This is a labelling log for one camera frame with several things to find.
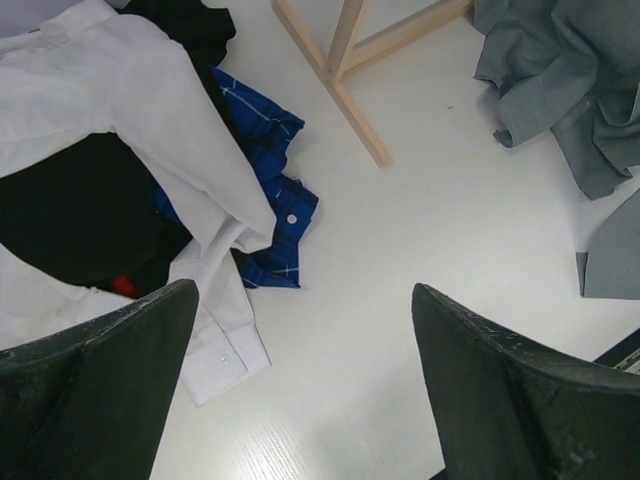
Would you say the wooden clothes rack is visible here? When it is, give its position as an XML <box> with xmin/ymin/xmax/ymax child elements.
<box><xmin>271</xmin><ymin>0</ymin><xmax>474</xmax><ymax>168</ymax></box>

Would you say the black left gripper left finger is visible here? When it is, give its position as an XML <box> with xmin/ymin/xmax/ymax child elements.
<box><xmin>1</xmin><ymin>279</ymin><xmax>199</xmax><ymax>479</ymax></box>

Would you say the red plaid garment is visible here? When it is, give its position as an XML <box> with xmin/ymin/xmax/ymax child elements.
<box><xmin>110</xmin><ymin>276</ymin><xmax>141</xmax><ymax>299</ymax></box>

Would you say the grey shirt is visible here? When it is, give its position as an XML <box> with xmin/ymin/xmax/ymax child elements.
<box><xmin>472</xmin><ymin>0</ymin><xmax>640</xmax><ymax>301</ymax></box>

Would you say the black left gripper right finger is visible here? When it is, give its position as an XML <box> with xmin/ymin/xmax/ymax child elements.
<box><xmin>411</xmin><ymin>284</ymin><xmax>639</xmax><ymax>479</ymax></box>

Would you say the aluminium rail frame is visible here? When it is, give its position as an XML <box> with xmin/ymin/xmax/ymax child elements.
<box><xmin>594</xmin><ymin>329</ymin><xmax>640</xmax><ymax>375</ymax></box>

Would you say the white shirt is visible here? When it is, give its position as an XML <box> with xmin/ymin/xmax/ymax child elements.
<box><xmin>1</xmin><ymin>1</ymin><xmax>276</xmax><ymax>405</ymax></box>

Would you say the blue plaid shirt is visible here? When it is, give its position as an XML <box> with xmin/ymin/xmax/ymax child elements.
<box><xmin>152</xmin><ymin>64</ymin><xmax>321</xmax><ymax>291</ymax></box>

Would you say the black garment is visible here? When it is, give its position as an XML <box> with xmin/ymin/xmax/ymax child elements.
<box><xmin>1</xmin><ymin>1</ymin><xmax>244</xmax><ymax>293</ymax></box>

